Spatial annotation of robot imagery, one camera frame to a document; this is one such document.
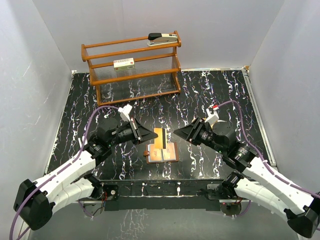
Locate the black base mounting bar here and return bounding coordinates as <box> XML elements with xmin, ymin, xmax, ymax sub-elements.
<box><xmin>101</xmin><ymin>178</ymin><xmax>247</xmax><ymax>213</ymax></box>

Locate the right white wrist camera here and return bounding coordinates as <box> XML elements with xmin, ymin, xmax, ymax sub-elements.
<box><xmin>205</xmin><ymin>105</ymin><xmax>219</xmax><ymax>126</ymax></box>

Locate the orange credit card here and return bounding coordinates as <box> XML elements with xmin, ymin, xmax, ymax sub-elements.
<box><xmin>162</xmin><ymin>142</ymin><xmax>176</xmax><ymax>161</ymax></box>
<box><xmin>149</xmin><ymin>146</ymin><xmax>162</xmax><ymax>162</ymax></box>

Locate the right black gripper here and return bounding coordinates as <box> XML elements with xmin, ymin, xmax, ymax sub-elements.
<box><xmin>174</xmin><ymin>117</ymin><xmax>226</xmax><ymax>155</ymax></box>

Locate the brown leather card holder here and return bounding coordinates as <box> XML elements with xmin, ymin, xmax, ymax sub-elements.
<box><xmin>143</xmin><ymin>142</ymin><xmax>179</xmax><ymax>164</ymax></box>

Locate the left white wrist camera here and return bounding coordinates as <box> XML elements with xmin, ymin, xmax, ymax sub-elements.
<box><xmin>117</xmin><ymin>104</ymin><xmax>133</xmax><ymax>122</ymax></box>

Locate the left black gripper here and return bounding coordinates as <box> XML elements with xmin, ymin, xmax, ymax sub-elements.
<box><xmin>108</xmin><ymin>117</ymin><xmax>158</xmax><ymax>147</ymax></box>

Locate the wooden three-tier shelf rack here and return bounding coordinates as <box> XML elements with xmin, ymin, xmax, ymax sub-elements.
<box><xmin>81</xmin><ymin>31</ymin><xmax>182</xmax><ymax>106</ymax></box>

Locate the black and beige stapler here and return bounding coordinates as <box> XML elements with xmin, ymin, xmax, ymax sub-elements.
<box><xmin>147</xmin><ymin>33</ymin><xmax>178</xmax><ymax>47</ymax></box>

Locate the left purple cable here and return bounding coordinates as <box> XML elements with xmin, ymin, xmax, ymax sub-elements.
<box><xmin>9</xmin><ymin>105</ymin><xmax>123</xmax><ymax>240</ymax></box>

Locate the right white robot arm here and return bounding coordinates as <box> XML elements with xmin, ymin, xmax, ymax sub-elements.
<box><xmin>174</xmin><ymin>118</ymin><xmax>320</xmax><ymax>239</ymax></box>

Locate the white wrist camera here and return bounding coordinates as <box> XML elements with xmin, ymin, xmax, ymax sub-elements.
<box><xmin>117</xmin><ymin>104</ymin><xmax>133</xmax><ymax>122</ymax></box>
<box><xmin>205</xmin><ymin>105</ymin><xmax>219</xmax><ymax>126</ymax></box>

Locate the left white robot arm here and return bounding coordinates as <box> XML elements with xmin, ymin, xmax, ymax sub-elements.
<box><xmin>13</xmin><ymin>118</ymin><xmax>158</xmax><ymax>231</ymax></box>

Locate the white and red staples box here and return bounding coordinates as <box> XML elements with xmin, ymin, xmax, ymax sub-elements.
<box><xmin>113</xmin><ymin>57</ymin><xmax>135</xmax><ymax>71</ymax></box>

